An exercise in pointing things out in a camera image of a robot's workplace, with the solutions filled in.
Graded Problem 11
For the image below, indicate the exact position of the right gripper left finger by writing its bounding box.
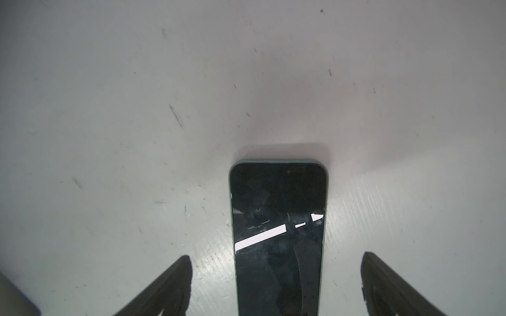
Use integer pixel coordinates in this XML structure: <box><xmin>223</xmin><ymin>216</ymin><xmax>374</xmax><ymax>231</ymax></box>
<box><xmin>116</xmin><ymin>255</ymin><xmax>192</xmax><ymax>316</ymax></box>

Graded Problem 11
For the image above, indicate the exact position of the black folding stand front right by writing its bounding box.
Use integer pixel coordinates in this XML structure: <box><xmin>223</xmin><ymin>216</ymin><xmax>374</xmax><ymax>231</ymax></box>
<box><xmin>0</xmin><ymin>273</ymin><xmax>41</xmax><ymax>316</ymax></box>

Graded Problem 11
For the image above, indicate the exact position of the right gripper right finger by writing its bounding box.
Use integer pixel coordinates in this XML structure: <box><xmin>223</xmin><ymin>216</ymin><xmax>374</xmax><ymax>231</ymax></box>
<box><xmin>361</xmin><ymin>251</ymin><xmax>444</xmax><ymax>316</ymax></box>

